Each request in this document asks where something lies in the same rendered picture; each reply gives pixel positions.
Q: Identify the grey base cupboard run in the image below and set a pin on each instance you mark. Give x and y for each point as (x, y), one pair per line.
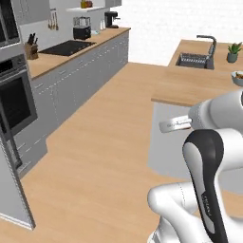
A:
(79, 79)

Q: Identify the steel built-in oven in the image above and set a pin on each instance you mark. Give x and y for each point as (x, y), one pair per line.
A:
(15, 98)

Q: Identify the green plant in pot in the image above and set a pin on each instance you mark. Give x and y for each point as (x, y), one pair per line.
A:
(234, 52)

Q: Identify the steel microwave oven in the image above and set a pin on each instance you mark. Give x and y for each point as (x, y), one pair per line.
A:
(8, 22)

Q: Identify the colourful jars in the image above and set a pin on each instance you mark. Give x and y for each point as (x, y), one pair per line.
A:
(86, 3)

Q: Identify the white wall shelf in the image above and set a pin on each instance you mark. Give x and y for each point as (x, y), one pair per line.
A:
(85, 9)

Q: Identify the grey bowl with food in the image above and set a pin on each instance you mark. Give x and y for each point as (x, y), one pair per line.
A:
(238, 78)

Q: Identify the steel sink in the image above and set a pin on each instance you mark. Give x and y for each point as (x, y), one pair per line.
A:
(193, 60)

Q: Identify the grey wall cupboards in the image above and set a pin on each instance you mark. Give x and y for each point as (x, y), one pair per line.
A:
(31, 11)

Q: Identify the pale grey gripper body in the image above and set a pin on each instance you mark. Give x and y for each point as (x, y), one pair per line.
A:
(174, 124)

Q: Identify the wooden knife block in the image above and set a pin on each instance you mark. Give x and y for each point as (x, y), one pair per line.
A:
(31, 50)

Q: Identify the black coffee machine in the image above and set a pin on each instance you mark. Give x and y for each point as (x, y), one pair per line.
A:
(110, 19)

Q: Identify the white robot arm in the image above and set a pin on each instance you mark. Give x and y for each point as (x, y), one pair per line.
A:
(205, 164)

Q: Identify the small white bottle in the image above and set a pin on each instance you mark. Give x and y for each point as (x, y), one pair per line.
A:
(102, 25)

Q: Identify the small teal sponge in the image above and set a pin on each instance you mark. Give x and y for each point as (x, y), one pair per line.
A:
(95, 32)

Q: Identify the grey tap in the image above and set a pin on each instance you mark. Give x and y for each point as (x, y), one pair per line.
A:
(212, 47)

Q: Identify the black hob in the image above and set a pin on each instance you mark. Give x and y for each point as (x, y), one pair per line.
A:
(66, 48)

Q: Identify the hanging kitchen tools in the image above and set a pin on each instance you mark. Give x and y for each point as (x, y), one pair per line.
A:
(53, 22)

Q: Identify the black toaster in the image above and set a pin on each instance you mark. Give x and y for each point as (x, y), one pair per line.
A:
(82, 31)

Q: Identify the grey fridge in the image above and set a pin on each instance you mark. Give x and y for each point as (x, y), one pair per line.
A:
(12, 196)

